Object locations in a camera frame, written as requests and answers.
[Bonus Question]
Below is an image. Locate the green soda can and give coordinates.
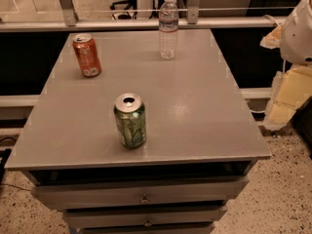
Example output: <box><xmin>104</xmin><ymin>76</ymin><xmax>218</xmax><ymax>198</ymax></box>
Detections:
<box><xmin>114</xmin><ymin>93</ymin><xmax>146</xmax><ymax>149</ymax></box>

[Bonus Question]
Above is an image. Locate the clear plastic water bottle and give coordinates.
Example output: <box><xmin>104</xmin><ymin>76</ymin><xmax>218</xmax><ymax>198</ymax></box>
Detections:
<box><xmin>159</xmin><ymin>0</ymin><xmax>179</xmax><ymax>59</ymax></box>

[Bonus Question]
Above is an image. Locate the black cable on floor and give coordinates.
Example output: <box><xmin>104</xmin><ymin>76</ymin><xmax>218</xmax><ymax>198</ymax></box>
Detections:
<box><xmin>0</xmin><ymin>136</ymin><xmax>31</xmax><ymax>192</ymax></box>

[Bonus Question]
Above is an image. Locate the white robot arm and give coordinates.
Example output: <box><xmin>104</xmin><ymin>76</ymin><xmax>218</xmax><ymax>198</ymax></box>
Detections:
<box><xmin>280</xmin><ymin>0</ymin><xmax>312</xmax><ymax>65</ymax></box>

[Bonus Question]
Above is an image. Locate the grey drawer cabinet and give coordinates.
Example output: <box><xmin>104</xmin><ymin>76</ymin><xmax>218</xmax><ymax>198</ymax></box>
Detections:
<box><xmin>4</xmin><ymin>28</ymin><xmax>272</xmax><ymax>234</ymax></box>

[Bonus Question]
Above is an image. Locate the grey metal railing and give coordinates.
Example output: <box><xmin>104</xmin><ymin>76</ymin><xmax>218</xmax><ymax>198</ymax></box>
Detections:
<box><xmin>0</xmin><ymin>0</ymin><xmax>299</xmax><ymax>32</ymax></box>

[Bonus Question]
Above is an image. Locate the orange soda can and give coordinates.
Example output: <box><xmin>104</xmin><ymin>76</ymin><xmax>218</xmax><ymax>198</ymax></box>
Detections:
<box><xmin>72</xmin><ymin>33</ymin><xmax>101</xmax><ymax>78</ymax></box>

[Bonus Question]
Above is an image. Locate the top grey drawer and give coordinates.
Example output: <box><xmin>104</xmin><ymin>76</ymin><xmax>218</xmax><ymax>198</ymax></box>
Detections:
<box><xmin>31</xmin><ymin>175</ymin><xmax>249</xmax><ymax>210</ymax></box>

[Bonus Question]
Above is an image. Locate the grey drawer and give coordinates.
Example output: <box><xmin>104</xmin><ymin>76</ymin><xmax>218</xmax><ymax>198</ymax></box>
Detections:
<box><xmin>31</xmin><ymin>175</ymin><xmax>249</xmax><ymax>210</ymax></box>
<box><xmin>62</xmin><ymin>206</ymin><xmax>227</xmax><ymax>228</ymax></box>
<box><xmin>80</xmin><ymin>222</ymin><xmax>215</xmax><ymax>234</ymax></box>

